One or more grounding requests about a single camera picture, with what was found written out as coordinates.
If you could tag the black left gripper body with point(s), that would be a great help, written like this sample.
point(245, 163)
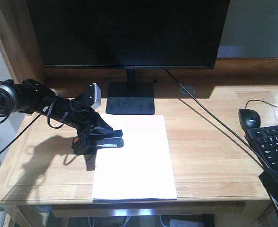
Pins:
point(74, 113)

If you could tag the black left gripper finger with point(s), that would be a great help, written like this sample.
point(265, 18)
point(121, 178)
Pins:
point(83, 149)
point(98, 127)

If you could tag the black stapler with orange label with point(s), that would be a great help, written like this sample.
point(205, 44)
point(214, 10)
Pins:
point(112, 142)

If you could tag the white paper sheet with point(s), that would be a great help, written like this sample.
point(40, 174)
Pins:
point(139, 170)

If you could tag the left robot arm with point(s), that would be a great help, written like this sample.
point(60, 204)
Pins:
point(31, 96)

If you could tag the white power strip under desk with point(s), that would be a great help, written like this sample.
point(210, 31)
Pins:
point(184, 223)

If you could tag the wooden desk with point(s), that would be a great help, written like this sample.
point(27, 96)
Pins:
point(213, 174)

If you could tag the black computer monitor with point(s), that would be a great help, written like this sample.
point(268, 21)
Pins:
point(130, 35)

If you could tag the black computer mouse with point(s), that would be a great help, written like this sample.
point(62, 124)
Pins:
point(249, 119)

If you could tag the black keyboard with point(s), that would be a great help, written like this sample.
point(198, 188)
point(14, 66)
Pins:
point(264, 141)

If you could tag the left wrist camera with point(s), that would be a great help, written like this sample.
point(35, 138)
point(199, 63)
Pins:
point(91, 97)

